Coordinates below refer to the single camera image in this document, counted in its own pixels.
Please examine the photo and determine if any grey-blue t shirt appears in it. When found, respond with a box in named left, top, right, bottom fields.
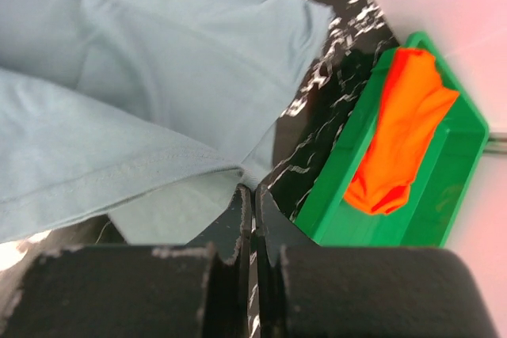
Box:
left=1, top=0, right=334, bottom=244

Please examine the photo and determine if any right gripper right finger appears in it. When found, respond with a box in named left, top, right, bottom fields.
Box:
left=253, top=184, right=316, bottom=337

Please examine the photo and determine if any right aluminium frame post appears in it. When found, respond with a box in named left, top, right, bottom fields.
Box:
left=484, top=132, right=507, bottom=155

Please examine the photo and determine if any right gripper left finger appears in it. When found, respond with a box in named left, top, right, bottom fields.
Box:
left=186, top=184, right=252, bottom=337

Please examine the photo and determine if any orange t shirt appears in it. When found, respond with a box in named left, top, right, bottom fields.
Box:
left=344, top=47, right=459, bottom=215

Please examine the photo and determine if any green plastic tray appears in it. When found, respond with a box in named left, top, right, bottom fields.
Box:
left=293, top=32, right=489, bottom=247

